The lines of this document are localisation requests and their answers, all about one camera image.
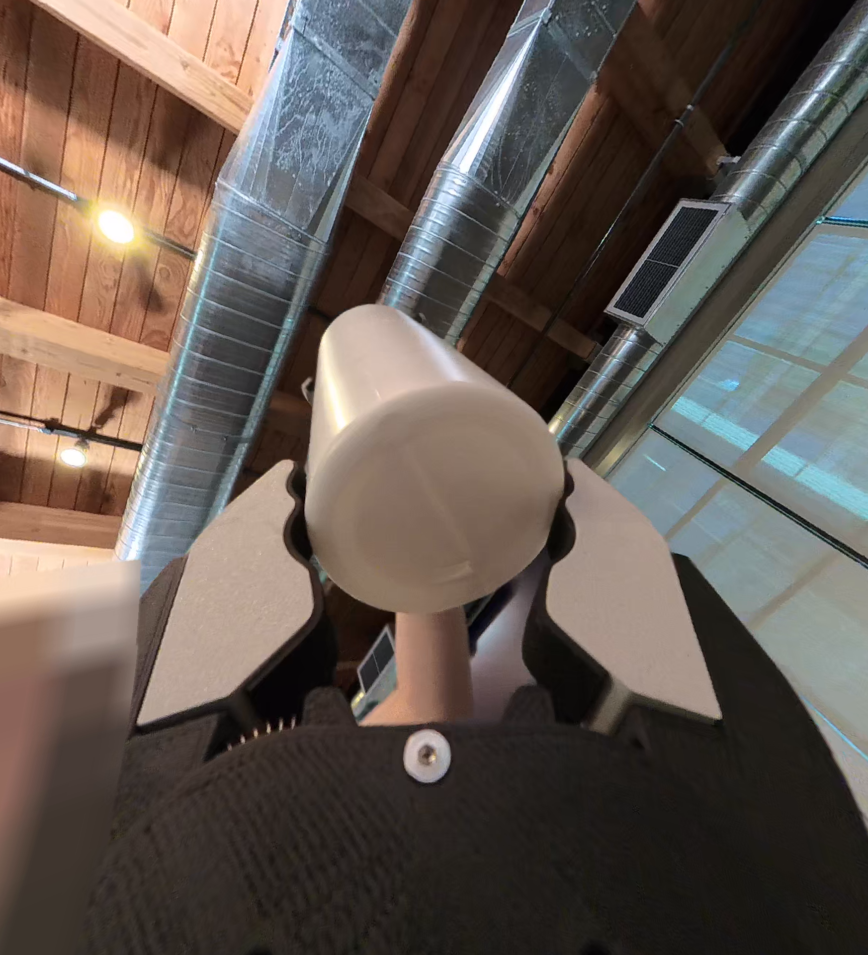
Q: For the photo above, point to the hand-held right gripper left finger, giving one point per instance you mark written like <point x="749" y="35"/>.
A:
<point x="233" y="612"/>

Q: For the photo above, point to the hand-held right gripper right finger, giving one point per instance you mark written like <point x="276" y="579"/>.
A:
<point x="620" y="612"/>

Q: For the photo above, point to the white bottle with black cap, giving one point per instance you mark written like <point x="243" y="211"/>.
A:
<point x="434" y="507"/>

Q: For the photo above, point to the person's left forearm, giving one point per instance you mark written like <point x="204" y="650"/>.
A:
<point x="434" y="664"/>

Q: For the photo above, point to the round ceiling light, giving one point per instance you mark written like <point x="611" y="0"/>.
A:
<point x="74" y="455"/>
<point x="115" y="226"/>

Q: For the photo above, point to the black ceiling conduit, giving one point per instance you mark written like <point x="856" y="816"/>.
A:
<point x="46" y="429"/>
<point x="24" y="177"/>

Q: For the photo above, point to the large paned window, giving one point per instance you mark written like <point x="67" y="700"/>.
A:
<point x="814" y="418"/>

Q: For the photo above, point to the silver ventilation duct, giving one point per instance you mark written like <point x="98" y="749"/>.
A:
<point x="255" y="261"/>
<point x="471" y="186"/>

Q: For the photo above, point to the slim silver spiral duct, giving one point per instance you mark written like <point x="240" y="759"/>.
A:
<point x="792" y="127"/>

